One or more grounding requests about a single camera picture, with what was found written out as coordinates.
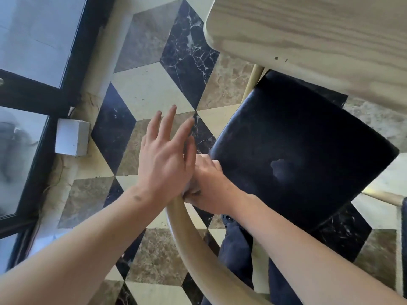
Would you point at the white box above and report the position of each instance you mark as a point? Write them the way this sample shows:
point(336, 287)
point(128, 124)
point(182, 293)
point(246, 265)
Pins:
point(71, 138)

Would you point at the black window frame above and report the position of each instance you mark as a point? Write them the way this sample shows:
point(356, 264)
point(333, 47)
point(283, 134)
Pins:
point(76, 69)

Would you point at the light wooden table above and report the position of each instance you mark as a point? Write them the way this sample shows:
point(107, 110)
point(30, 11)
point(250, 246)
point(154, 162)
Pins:
point(318, 38)

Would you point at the person's dark blue trousers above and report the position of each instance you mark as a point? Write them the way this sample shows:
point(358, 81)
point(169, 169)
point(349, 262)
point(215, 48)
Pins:
point(237, 250)

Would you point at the person's left little finger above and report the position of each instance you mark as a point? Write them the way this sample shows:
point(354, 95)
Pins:
point(144, 144)

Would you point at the person's right hand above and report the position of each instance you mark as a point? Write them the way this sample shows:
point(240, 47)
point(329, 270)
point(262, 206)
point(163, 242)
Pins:
point(214, 190)

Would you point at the person's left middle finger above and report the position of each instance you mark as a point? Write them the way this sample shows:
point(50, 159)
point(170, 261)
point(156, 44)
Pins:
point(168, 122)

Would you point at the person's left thumb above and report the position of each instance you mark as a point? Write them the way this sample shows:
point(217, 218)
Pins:
point(190, 158)

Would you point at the person's left hand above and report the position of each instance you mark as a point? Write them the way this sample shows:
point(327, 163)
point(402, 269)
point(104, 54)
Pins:
point(159, 168)

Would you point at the person's right forearm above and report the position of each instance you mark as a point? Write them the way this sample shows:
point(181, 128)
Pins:
point(311, 260)

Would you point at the wooden chair with black seat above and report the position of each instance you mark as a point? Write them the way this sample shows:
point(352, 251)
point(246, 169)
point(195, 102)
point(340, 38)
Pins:
point(302, 146)

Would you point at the person's left forearm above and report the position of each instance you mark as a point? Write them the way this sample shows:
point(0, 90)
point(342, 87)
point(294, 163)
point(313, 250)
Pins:
point(79, 250)

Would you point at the person's right fingers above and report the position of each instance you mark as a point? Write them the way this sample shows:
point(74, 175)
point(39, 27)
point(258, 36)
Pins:
point(205, 168)

